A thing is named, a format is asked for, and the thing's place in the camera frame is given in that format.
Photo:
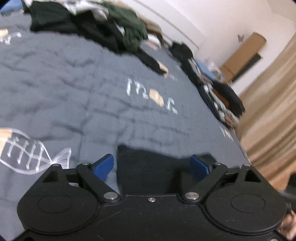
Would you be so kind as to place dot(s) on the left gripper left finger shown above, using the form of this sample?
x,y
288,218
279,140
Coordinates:
x,y
92,176

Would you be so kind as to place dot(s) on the near folded clothes stack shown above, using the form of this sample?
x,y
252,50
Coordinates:
x,y
223,102

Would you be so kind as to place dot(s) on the white headboard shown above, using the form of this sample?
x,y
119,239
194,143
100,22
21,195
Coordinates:
x,y
175,26

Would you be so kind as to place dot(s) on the beige curtain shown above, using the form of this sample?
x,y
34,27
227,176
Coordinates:
x,y
267,129

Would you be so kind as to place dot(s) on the far folded clothes stack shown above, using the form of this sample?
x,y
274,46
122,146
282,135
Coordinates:
x,y
197,73

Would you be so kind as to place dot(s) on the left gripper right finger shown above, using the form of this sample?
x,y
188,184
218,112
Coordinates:
x,y
205,178

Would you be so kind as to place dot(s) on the grey quilted bedspread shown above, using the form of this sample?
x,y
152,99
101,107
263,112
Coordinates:
x,y
67,99

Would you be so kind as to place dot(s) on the folded clothes stack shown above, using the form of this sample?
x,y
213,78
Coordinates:
x,y
223,102
197,73

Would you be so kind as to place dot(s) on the black clothes pile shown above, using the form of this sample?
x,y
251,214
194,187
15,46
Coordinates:
x,y
87,19

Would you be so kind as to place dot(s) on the dark green garment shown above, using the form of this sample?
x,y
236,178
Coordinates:
x,y
135,31

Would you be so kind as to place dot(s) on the black sweatshirt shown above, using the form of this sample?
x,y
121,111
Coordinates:
x,y
142,172

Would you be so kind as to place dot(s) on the person's right hand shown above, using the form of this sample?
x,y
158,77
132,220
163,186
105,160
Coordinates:
x,y
288,226

